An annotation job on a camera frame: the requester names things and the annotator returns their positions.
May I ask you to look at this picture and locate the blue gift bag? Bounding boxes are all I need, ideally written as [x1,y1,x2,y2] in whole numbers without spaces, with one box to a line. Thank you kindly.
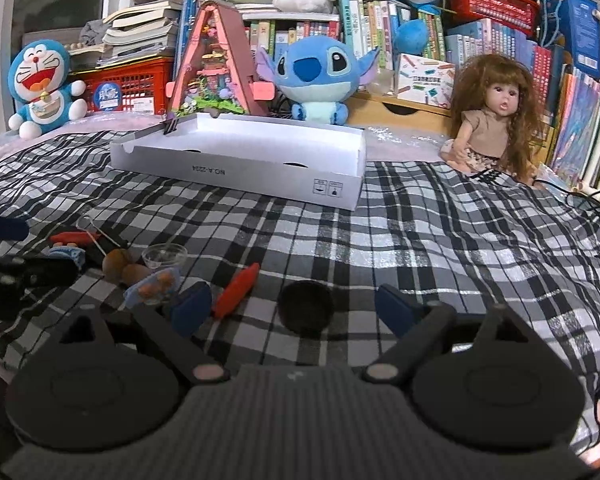
[538,0,600,78]

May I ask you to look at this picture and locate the red plastic crate left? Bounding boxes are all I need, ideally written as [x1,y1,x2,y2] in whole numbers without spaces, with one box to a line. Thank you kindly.
[68,56,173,115]

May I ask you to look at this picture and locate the blue Stitch plush toy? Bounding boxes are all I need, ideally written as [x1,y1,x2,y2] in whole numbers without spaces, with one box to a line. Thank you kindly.
[256,36,379,126]

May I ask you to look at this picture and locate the pink triangular diorama house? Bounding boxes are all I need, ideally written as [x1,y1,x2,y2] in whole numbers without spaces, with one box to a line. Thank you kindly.
[166,0,276,118]

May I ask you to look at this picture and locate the brown haired baby doll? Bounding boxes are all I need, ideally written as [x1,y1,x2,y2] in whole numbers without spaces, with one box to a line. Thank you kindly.
[440,54,540,185]

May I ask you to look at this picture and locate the black round puck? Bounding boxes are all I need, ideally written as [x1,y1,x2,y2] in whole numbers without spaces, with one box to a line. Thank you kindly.
[277,281,335,338]

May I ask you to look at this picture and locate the white patterned tissue box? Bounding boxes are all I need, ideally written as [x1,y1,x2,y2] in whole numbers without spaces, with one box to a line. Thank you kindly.
[396,54,455,110]

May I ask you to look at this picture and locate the blue bear picture card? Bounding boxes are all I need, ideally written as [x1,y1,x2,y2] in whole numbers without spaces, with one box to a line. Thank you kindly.
[123,266,181,310]

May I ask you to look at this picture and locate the brown round nut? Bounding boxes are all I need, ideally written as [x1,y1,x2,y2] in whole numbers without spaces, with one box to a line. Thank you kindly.
[102,248,132,283]
[120,263,152,287]

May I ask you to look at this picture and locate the wooden drawer shelf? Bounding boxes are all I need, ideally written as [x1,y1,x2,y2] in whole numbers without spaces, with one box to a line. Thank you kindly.
[346,90,554,166]

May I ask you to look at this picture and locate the black white plaid cloth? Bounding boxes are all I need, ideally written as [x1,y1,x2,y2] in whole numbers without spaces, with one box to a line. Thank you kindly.
[0,131,600,452]

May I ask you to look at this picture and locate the clear small plastic cup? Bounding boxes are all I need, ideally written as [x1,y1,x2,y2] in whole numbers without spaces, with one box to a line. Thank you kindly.
[142,243,188,271]

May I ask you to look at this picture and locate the white shallow cardboard box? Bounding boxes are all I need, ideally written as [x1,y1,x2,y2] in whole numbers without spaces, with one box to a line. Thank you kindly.
[110,113,366,210]

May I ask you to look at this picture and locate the Doraemon plush toy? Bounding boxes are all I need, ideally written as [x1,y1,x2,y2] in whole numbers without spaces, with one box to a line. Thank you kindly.
[7,39,87,140]

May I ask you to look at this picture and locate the red plastic basket right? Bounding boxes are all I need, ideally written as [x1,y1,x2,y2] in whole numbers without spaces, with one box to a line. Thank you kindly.
[446,0,540,37]

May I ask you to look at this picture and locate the stack of books left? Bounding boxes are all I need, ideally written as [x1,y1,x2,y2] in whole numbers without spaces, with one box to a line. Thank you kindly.
[97,0,206,67]

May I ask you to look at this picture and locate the black binder clip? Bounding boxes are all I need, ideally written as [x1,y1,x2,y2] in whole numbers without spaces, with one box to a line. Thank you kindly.
[163,114,180,134]

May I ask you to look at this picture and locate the red crayon shaped piece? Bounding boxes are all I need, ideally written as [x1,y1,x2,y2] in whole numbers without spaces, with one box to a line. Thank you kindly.
[48,231,100,246]
[213,263,260,320]

